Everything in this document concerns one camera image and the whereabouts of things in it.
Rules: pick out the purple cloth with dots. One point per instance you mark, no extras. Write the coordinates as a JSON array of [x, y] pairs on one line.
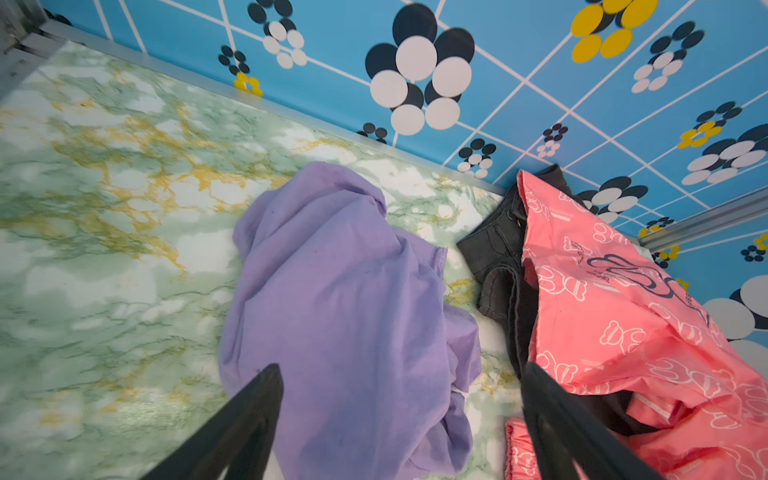
[[375, 364]]

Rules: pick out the pink printed cloth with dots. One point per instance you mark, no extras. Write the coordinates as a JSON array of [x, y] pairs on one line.
[[610, 321]]

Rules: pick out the dark grey cloth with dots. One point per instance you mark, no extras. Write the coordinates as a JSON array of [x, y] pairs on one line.
[[493, 253]]

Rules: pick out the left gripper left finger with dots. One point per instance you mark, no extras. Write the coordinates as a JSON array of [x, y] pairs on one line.
[[236, 442]]

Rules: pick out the right corner aluminium post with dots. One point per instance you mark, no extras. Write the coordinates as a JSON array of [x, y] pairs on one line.
[[730, 214]]

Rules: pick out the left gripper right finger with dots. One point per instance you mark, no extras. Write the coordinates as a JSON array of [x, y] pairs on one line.
[[568, 440]]

